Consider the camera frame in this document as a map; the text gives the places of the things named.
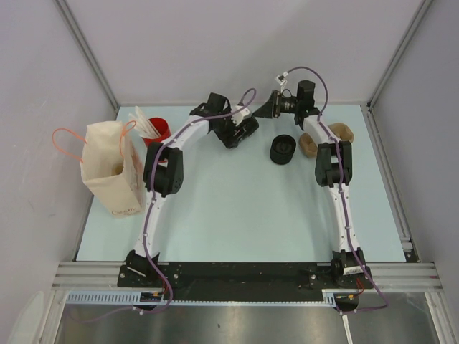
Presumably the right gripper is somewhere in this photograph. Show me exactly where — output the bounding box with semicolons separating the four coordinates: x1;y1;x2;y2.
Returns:
253;90;301;119

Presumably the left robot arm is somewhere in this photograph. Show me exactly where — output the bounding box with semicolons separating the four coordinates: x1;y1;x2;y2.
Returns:
126;92;259;287

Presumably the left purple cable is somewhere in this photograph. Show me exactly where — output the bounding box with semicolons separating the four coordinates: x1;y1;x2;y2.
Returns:
143;87;257;316

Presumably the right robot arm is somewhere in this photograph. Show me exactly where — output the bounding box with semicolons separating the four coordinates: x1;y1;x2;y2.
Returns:
254;80;372;287

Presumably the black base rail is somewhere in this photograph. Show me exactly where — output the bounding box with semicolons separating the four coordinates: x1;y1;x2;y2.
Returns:
118;261;370;312

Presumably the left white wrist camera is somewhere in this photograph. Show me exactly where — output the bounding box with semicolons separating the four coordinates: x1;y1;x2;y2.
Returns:
231;105;251;126

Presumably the black ribbed cup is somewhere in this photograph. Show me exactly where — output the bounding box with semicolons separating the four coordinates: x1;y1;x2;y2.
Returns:
269;135;296;165
223;117;259;149

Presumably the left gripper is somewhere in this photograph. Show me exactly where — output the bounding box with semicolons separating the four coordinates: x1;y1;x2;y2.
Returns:
213;107;246;149

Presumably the translucent bag with orange handles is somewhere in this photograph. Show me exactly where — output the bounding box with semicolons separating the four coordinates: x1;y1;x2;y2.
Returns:
52;120;146;218

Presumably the red cylindrical straw holder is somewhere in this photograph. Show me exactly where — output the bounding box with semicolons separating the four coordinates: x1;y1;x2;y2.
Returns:
143;117;171;147

